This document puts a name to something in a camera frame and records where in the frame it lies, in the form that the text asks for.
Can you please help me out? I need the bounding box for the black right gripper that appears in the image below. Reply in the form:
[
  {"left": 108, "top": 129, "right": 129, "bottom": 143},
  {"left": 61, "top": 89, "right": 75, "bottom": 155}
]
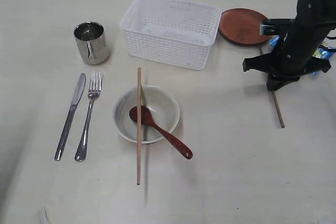
[{"left": 243, "top": 32, "right": 331, "bottom": 91}]

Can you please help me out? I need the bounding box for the wooden chopstick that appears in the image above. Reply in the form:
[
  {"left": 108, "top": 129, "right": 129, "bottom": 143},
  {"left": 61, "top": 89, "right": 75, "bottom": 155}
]
[
  {"left": 136, "top": 68, "right": 142, "bottom": 185},
  {"left": 259, "top": 47, "right": 286, "bottom": 129}
]

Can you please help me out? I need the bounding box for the blue chips snack bag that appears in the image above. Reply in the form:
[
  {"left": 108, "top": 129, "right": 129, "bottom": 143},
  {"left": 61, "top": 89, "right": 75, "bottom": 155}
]
[{"left": 267, "top": 36, "right": 335, "bottom": 79}]

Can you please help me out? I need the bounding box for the brown wooden plate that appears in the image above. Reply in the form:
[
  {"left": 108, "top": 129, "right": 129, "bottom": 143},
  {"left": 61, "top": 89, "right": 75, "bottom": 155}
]
[{"left": 218, "top": 8, "right": 271, "bottom": 46}]

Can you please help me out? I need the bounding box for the white ceramic bowl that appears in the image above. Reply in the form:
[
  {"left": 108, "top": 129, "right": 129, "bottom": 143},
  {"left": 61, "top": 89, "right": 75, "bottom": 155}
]
[{"left": 113, "top": 85, "right": 180, "bottom": 143}]

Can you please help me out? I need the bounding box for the dark wooden spoon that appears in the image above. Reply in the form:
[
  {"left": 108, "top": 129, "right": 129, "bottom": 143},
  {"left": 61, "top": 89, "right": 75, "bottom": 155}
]
[{"left": 141, "top": 105, "right": 193, "bottom": 159}]

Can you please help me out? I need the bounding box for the silver fork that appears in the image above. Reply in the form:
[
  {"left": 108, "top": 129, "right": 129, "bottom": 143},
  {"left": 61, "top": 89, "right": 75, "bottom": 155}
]
[{"left": 75, "top": 71, "right": 102, "bottom": 162}]

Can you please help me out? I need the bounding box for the stainless steel cup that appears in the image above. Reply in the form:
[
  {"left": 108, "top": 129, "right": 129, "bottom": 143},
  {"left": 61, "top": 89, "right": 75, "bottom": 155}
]
[{"left": 73, "top": 22, "right": 110, "bottom": 65}]

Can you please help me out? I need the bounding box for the silver table knife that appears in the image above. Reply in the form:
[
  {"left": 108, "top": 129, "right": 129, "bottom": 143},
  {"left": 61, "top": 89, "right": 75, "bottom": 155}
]
[{"left": 54, "top": 73, "right": 86, "bottom": 161}]

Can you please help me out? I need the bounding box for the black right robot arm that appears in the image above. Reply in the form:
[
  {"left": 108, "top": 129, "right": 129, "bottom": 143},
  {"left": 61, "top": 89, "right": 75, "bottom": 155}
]
[{"left": 243, "top": 0, "right": 335, "bottom": 91}]

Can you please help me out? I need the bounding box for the white perforated plastic basket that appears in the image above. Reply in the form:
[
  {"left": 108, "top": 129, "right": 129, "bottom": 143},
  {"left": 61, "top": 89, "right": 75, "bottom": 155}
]
[{"left": 120, "top": 0, "right": 222, "bottom": 71}]

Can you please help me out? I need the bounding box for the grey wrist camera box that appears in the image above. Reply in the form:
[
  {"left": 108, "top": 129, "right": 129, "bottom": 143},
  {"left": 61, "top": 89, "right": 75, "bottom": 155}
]
[{"left": 259, "top": 19, "right": 294, "bottom": 36}]

